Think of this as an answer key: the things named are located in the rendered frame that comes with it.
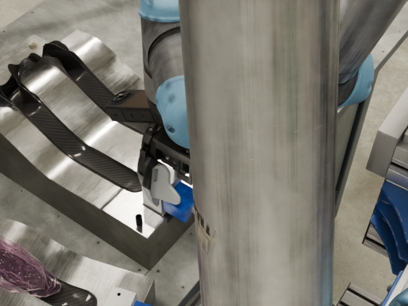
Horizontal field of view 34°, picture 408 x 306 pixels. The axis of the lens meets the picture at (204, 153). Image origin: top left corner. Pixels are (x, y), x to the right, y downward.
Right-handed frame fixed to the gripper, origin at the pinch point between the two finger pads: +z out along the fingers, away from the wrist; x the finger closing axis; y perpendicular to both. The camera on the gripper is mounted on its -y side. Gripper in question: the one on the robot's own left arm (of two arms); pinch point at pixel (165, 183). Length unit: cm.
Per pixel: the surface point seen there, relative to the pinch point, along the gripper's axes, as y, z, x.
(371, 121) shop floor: -5, 95, 125
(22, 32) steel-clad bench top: -56, 14, 23
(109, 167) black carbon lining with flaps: -11.8, 5.3, 0.5
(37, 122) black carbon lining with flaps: -25.5, 2.4, -1.0
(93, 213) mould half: -8.6, 6.8, -7.0
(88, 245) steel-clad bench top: -8.6, 13.2, -9.1
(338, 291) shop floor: 18, 94, 56
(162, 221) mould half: 2.0, 4.2, -3.4
